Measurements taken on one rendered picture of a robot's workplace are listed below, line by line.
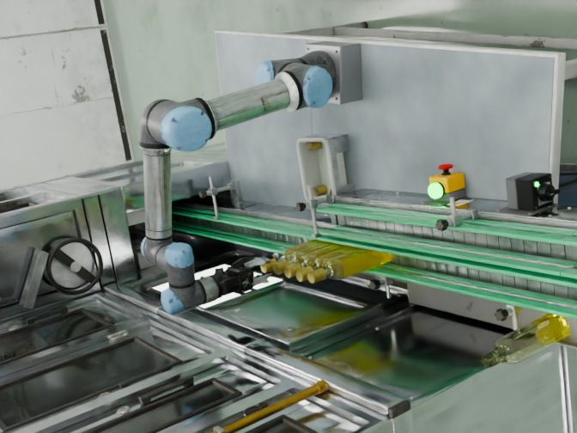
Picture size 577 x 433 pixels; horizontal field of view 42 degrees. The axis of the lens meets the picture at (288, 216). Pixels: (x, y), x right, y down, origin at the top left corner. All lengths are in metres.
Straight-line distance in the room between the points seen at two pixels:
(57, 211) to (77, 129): 2.97
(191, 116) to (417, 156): 0.72
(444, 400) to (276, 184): 1.40
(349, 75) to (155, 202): 0.72
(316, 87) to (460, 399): 0.93
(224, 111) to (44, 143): 3.82
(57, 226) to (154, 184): 0.87
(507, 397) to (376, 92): 1.00
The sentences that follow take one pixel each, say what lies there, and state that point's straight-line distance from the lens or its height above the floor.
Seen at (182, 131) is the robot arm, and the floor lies 1.45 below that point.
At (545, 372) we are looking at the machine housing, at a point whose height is 0.87.
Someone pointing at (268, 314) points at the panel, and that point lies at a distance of 2.27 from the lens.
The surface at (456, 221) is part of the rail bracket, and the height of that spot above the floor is 0.96.
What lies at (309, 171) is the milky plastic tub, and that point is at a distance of 2.60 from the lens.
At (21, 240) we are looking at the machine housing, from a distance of 2.88.
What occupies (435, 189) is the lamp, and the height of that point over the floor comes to 0.85.
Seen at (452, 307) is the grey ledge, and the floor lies 0.88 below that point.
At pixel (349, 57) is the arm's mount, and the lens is 2.36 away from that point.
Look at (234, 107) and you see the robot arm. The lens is 2.03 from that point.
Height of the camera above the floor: 2.31
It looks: 33 degrees down
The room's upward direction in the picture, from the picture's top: 107 degrees counter-clockwise
